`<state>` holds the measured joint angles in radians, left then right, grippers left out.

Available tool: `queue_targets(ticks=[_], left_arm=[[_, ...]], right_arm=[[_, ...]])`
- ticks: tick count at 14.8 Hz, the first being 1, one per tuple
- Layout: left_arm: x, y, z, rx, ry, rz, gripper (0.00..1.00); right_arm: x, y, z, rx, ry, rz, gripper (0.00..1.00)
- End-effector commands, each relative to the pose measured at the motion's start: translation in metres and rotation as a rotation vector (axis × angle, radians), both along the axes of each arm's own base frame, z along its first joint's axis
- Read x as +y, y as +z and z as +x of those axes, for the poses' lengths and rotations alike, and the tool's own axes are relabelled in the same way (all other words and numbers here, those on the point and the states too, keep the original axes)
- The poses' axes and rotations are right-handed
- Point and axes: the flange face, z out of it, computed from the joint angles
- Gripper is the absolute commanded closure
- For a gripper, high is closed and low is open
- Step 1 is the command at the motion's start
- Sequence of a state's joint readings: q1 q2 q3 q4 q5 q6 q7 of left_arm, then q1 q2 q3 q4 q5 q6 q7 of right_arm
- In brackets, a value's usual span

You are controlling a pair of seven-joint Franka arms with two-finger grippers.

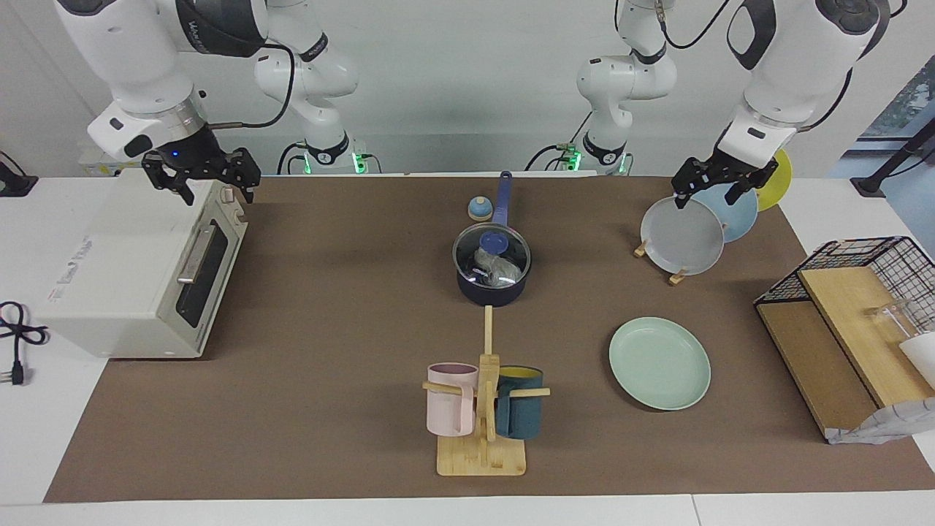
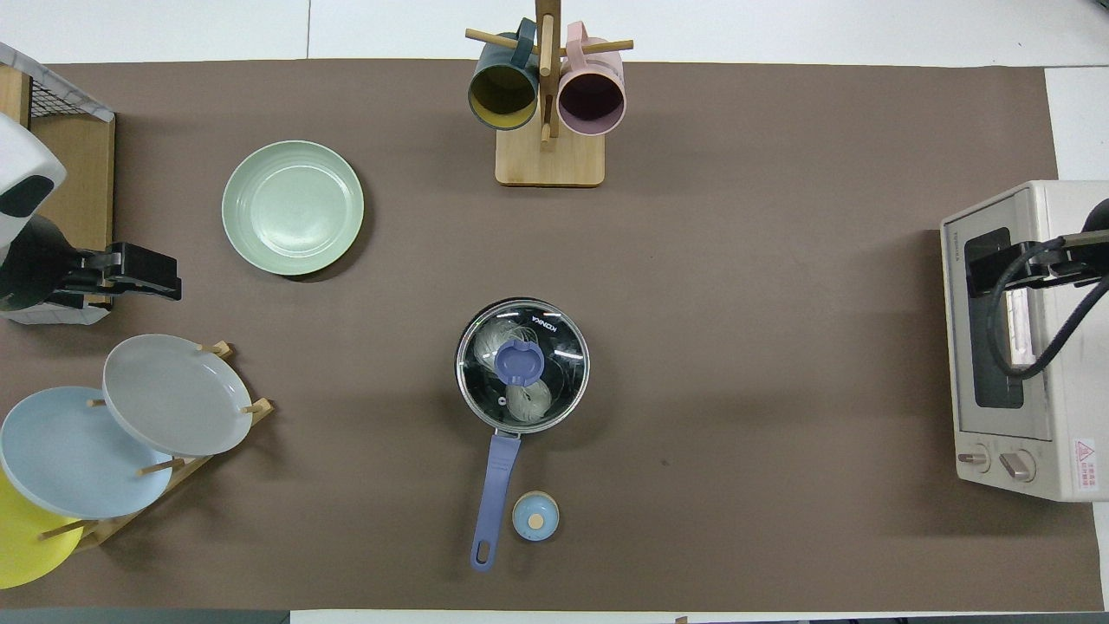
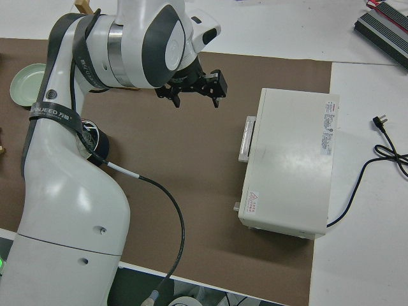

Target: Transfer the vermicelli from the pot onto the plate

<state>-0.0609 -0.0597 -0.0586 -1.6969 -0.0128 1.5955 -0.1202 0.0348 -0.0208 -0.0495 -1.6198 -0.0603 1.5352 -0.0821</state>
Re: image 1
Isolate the wooden mug tree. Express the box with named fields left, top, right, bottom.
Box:
left=421, top=305, right=551, bottom=477

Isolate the glass lid with blue knob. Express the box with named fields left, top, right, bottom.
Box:
left=453, top=223, right=532, bottom=290

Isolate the pink mug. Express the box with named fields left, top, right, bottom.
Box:
left=427, top=362, right=480, bottom=438

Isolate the dark blue saucepan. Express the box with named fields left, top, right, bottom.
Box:
left=453, top=171, right=533, bottom=308

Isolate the white cup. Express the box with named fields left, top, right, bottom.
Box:
left=898, top=332, right=935, bottom=389

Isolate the dark teal mug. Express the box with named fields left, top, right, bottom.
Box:
left=494, top=365, right=545, bottom=441

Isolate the yellow plate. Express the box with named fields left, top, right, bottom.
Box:
left=755, top=148, right=793, bottom=213

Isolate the light blue plate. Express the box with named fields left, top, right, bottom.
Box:
left=692, top=183, right=760, bottom=243

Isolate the grey plate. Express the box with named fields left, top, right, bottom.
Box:
left=641, top=195, right=725, bottom=276

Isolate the wooden plate rack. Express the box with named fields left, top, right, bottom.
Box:
left=633, top=240, right=688, bottom=286

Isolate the wooden stepped shelf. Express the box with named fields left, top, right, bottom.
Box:
left=756, top=266, right=935, bottom=437

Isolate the black stand with pole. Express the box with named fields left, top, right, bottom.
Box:
left=850, top=115, right=935, bottom=198

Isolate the black power cord with plug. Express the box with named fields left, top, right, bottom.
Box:
left=0, top=301, right=49, bottom=386

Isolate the black wire basket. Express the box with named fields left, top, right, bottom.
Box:
left=754, top=236, right=935, bottom=333

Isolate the mint green plate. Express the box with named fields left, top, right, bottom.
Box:
left=608, top=316, right=711, bottom=411

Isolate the clear glass cup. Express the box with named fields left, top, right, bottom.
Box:
left=864, top=298, right=923, bottom=344

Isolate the white toaster oven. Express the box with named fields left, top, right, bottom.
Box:
left=34, top=168, right=249, bottom=359

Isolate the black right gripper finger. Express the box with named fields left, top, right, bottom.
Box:
left=142, top=156, right=196, bottom=206
left=231, top=148, right=262, bottom=205

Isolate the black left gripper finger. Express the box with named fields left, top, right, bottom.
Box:
left=725, top=161, right=780, bottom=207
left=671, top=156, right=714, bottom=211

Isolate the brown table mat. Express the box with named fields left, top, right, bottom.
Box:
left=43, top=176, right=935, bottom=503

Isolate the translucent vermicelli bundle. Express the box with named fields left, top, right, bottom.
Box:
left=473, top=248, right=524, bottom=286

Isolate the black clamp mount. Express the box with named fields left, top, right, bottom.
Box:
left=0, top=150, right=39, bottom=198

